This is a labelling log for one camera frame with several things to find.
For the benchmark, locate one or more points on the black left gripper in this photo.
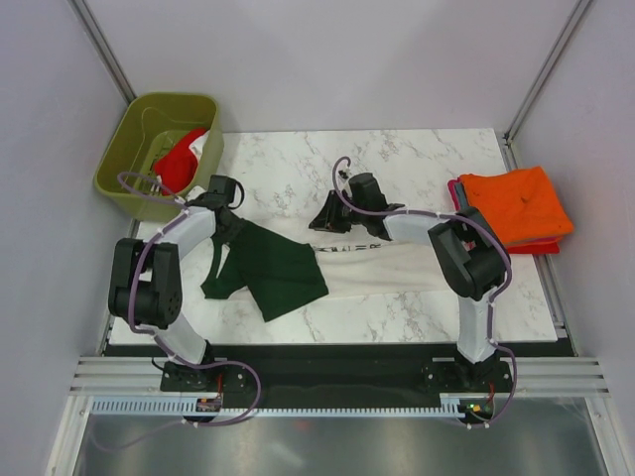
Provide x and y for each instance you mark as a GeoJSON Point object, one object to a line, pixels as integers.
{"type": "Point", "coordinates": [236, 223]}

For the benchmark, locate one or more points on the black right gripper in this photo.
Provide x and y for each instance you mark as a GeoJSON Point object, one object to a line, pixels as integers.
{"type": "Point", "coordinates": [327, 219]}

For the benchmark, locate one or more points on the cream green Charlie Brown shirt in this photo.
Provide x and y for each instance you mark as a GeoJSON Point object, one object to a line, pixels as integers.
{"type": "Point", "coordinates": [284, 268]}

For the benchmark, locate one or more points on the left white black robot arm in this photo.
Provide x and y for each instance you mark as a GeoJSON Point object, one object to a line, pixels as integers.
{"type": "Point", "coordinates": [146, 281]}

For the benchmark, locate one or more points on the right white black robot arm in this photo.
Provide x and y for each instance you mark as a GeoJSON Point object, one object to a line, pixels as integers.
{"type": "Point", "coordinates": [473, 261]}

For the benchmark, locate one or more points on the red shirt in bin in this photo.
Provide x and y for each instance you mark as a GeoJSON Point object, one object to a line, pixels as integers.
{"type": "Point", "coordinates": [177, 168]}

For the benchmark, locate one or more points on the olive green plastic bin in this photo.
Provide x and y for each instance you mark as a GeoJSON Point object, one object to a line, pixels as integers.
{"type": "Point", "coordinates": [152, 127]}

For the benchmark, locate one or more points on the pink folded shirt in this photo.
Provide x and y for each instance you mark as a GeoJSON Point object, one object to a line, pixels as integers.
{"type": "Point", "coordinates": [452, 191]}

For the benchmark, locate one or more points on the teal folded shirt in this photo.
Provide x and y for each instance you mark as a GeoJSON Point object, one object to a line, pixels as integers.
{"type": "Point", "coordinates": [460, 195]}

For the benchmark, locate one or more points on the orange folded shirt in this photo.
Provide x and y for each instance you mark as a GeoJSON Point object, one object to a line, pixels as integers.
{"type": "Point", "coordinates": [519, 205]}

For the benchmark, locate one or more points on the red folded shirt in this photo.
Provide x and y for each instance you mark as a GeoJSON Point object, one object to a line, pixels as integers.
{"type": "Point", "coordinates": [544, 246]}

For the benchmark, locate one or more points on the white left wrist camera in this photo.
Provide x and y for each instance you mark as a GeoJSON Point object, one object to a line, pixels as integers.
{"type": "Point", "coordinates": [194, 193]}

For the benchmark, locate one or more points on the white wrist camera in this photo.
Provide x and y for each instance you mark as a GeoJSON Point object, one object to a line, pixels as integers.
{"type": "Point", "coordinates": [344, 176]}
{"type": "Point", "coordinates": [194, 193]}

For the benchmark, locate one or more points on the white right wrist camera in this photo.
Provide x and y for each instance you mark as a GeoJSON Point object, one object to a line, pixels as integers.
{"type": "Point", "coordinates": [344, 176]}

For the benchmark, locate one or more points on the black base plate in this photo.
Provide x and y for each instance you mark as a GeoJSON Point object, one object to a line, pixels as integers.
{"type": "Point", "coordinates": [334, 373]}

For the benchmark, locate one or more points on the left aluminium frame post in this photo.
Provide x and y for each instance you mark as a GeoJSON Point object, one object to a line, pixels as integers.
{"type": "Point", "coordinates": [88, 21]}

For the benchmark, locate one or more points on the aluminium frame post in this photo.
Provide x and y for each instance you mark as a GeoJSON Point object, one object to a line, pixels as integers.
{"type": "Point", "coordinates": [88, 21]}
{"type": "Point", "coordinates": [564, 38]}

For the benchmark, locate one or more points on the white slotted cable duct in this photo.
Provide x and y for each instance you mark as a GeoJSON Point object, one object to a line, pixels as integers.
{"type": "Point", "coordinates": [218, 407]}

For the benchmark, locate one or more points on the right aluminium frame post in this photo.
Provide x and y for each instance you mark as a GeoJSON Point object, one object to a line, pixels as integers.
{"type": "Point", "coordinates": [564, 38]}

